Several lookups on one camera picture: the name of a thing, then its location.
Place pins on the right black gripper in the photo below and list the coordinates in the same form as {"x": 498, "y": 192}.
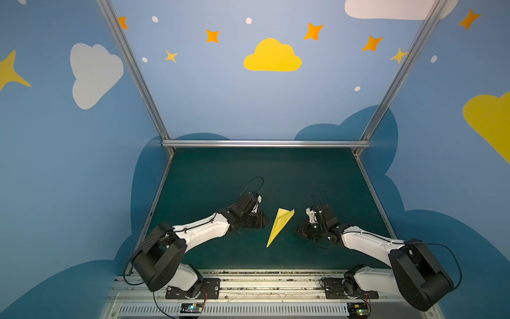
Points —
{"x": 313, "y": 229}

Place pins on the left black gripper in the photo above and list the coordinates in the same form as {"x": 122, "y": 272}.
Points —
{"x": 254, "y": 217}

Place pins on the yellow square paper sheet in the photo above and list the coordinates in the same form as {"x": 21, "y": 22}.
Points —
{"x": 282, "y": 218}

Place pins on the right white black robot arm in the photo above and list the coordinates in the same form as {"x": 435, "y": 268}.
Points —
{"x": 413, "y": 272}

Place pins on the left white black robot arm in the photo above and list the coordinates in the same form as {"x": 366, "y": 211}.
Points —
{"x": 159, "y": 260}

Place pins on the right green circuit board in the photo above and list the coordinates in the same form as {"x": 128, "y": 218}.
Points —
{"x": 358, "y": 311}

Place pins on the green circuit board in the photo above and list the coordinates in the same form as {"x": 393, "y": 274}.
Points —
{"x": 358, "y": 311}
{"x": 191, "y": 308}

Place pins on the left green circuit board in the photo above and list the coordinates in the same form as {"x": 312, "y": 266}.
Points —
{"x": 191, "y": 308}

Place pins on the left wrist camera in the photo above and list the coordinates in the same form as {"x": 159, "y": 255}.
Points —
{"x": 249, "y": 203}

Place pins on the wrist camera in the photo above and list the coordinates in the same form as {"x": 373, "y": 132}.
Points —
{"x": 322, "y": 215}
{"x": 249, "y": 203}

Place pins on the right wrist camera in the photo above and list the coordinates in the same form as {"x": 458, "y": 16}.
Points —
{"x": 322, "y": 215}

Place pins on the front aluminium rail bed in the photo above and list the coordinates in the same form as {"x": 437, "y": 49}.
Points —
{"x": 288, "y": 286}

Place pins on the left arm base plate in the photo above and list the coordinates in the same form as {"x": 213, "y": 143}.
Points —
{"x": 202, "y": 289}

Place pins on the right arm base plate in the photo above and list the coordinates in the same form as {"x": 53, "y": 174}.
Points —
{"x": 339, "y": 288}

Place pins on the right aluminium frame post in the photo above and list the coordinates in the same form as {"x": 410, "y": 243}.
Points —
{"x": 424, "y": 33}

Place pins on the aluminium frame post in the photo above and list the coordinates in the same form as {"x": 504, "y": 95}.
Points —
{"x": 424, "y": 33}
{"x": 111, "y": 18}

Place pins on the rear aluminium frame crossbar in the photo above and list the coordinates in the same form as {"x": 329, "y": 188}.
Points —
{"x": 264, "y": 144}

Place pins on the white slotted cable duct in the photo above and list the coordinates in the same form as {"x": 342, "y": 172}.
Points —
{"x": 238, "y": 309}

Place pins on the left aluminium frame post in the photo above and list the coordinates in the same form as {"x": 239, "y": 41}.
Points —
{"x": 111, "y": 18}

